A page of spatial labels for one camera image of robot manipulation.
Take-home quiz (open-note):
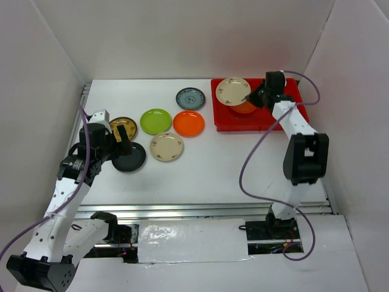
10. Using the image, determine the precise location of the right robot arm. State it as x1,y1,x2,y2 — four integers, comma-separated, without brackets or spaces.
245,71,329,238

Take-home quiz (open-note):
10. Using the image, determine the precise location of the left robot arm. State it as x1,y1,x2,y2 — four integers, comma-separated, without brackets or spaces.
6,123,133,291

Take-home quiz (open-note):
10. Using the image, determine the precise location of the beige floral plate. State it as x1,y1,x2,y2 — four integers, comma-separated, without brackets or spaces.
216,77,251,106
150,132,184,162

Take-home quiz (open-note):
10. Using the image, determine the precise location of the red plastic bin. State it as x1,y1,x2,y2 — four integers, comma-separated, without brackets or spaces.
210,78,309,132

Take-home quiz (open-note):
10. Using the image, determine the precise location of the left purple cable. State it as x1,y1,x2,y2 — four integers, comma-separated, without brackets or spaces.
0,105,92,258

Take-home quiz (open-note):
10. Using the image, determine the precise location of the green plate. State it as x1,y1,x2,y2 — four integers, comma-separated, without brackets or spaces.
140,108,172,135

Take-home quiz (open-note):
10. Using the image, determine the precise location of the aluminium frame rail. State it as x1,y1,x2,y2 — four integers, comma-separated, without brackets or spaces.
74,79,338,221

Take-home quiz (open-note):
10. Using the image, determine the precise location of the white foil cover panel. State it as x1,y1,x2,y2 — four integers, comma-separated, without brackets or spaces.
137,219,249,263

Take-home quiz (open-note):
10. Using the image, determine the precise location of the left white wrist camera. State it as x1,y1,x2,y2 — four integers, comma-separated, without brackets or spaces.
88,109,109,127

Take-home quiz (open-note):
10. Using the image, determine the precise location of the black plate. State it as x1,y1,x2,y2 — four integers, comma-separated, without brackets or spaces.
112,142,146,173

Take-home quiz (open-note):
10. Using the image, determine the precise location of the blue white patterned plate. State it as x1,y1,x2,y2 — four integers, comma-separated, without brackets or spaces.
176,87,205,111

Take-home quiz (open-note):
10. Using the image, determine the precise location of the yellow brown patterned plate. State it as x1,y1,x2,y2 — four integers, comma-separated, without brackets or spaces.
109,117,137,142

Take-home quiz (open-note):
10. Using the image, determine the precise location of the orange plate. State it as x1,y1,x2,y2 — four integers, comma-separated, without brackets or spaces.
173,111,205,137
230,101,256,114

